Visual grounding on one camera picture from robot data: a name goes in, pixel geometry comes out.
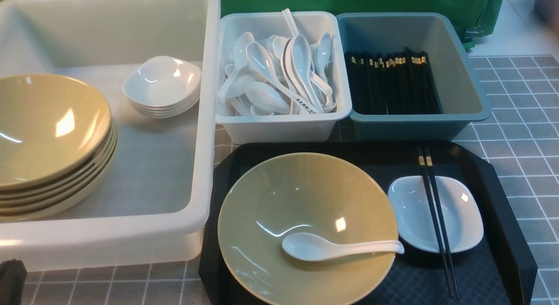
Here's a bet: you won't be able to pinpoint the yellow noodle bowl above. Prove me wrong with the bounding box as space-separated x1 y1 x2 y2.
217 153 399 305

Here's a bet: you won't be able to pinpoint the white soup spoon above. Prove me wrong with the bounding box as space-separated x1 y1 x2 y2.
281 232 405 262

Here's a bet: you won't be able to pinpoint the black chopstick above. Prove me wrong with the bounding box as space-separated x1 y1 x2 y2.
424 147 460 299
417 146 455 298

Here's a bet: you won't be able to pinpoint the white square sauce dish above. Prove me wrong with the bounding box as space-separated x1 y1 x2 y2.
387 175 484 253

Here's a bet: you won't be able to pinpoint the top stacked yellow bowl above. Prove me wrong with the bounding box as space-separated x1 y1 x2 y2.
0 74 111 190

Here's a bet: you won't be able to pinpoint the stacked yellow bowl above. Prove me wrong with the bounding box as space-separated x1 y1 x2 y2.
0 74 111 190
0 124 116 201
1 125 118 214
0 133 118 223

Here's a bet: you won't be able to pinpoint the bottom stacked yellow bowl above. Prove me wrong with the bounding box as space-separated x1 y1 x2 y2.
0 133 118 223

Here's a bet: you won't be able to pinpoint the white spoon bin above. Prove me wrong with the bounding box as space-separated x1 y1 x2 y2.
215 11 352 145

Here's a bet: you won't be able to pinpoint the white spoon front centre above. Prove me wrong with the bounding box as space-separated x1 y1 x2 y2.
244 81 291 114

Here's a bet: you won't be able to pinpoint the white spoon upright centre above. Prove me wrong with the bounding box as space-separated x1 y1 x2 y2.
291 35 324 114

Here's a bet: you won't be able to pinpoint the white spoon right side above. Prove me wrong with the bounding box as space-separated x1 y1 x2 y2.
315 32 332 84

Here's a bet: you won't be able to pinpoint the white spoon left side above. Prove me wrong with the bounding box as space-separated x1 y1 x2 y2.
217 32 254 104

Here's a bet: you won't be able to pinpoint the lower stacked white dishes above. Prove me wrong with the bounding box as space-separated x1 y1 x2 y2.
127 88 201 118

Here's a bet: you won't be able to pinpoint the top stacked white dish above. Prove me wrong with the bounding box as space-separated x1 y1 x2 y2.
122 55 202 108

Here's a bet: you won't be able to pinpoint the pile of black chopsticks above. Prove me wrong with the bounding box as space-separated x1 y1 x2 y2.
344 47 443 115

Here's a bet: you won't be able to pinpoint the large white plastic tub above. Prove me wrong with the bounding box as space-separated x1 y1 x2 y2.
1 0 221 272

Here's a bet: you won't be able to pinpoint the grey checked table mat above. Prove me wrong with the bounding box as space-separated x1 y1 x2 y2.
21 55 559 305

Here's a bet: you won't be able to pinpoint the green cloth backdrop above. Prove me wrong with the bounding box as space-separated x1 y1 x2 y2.
221 0 503 50

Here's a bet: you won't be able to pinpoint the black object bottom left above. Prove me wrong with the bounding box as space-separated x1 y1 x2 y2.
0 259 27 305

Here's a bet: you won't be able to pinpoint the white spoon long handle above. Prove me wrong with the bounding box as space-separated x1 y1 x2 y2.
246 42 319 114

